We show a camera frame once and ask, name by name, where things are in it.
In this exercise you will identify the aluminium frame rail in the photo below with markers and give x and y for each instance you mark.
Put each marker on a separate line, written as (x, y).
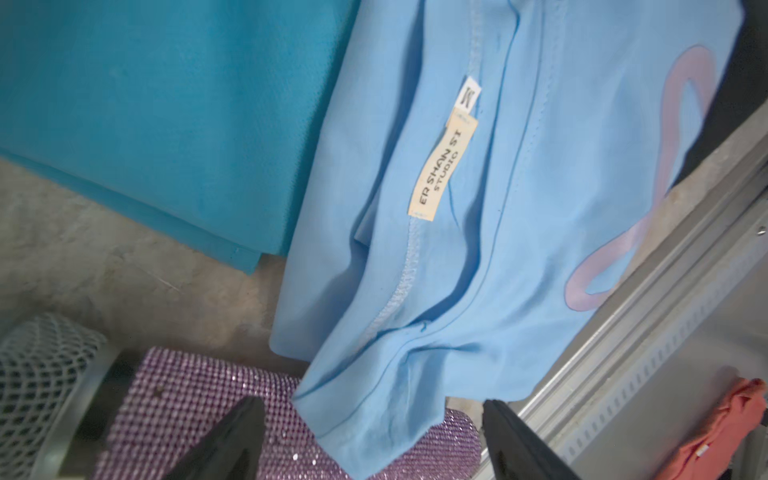
(674, 337)

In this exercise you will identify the teal t-shirt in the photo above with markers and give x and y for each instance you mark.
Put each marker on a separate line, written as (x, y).
(198, 119)

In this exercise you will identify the black t-shirt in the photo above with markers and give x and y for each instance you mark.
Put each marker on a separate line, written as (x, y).
(742, 91)

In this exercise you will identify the purple glitter microphone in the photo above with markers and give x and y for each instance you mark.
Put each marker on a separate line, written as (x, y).
(75, 406)

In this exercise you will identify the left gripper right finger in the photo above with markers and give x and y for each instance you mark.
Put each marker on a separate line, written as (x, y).
(515, 451)

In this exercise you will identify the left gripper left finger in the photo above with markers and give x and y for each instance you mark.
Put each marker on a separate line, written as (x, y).
(230, 450)

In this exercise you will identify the red cloth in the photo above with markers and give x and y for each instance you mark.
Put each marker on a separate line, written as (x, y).
(708, 452)

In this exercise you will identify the light blue t-shirt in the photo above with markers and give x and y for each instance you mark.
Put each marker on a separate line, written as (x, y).
(484, 174)

